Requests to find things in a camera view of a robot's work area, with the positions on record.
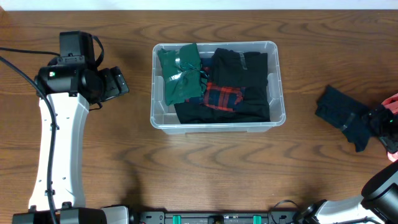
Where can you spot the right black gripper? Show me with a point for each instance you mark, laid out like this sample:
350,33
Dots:
376,116

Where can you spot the pink garment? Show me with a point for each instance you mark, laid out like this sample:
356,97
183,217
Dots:
392,104

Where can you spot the dark navy garment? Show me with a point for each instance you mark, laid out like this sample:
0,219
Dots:
345,114

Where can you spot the dark green garment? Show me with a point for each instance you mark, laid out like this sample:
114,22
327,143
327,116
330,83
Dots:
183,74

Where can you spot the black garment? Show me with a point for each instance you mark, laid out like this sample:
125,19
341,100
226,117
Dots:
239,69
253,109

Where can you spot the red navy plaid garment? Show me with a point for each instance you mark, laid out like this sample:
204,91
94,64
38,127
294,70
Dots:
224,98

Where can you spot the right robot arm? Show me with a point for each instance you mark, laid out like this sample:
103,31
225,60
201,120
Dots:
378,200

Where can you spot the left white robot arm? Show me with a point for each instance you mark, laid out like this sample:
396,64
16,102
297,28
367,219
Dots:
67,87

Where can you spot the clear plastic storage bin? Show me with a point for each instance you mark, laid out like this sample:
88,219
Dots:
165,118

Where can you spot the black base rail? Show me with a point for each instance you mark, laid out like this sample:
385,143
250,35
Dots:
217,217

